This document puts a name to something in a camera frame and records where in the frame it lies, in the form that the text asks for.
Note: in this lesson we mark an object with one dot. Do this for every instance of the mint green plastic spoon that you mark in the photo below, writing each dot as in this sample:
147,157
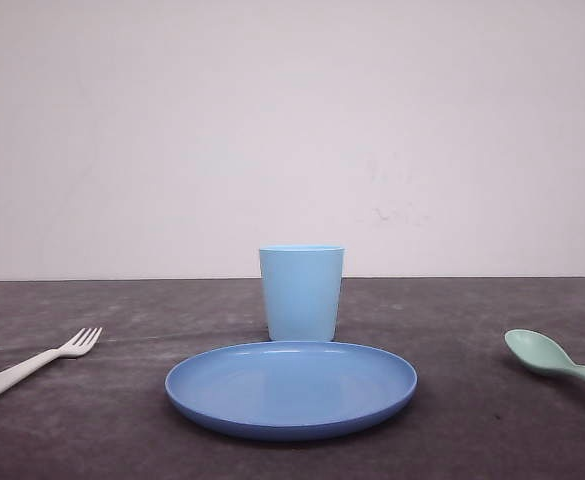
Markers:
542,355

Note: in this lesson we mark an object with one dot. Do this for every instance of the white plastic fork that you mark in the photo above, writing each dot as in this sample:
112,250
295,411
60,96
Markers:
79,345

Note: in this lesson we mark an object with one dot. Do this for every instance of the light blue plastic cup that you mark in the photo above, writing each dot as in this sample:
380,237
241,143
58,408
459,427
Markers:
301,289

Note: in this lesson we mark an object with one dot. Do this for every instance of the blue plastic plate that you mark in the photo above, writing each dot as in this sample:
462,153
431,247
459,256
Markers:
291,390

